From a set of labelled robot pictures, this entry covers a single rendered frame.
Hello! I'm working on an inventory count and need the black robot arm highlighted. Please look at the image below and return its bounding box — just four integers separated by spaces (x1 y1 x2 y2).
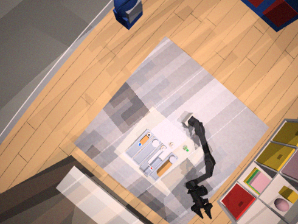
185 116 216 200

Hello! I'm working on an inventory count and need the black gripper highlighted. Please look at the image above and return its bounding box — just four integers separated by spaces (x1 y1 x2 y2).
191 197 213 219

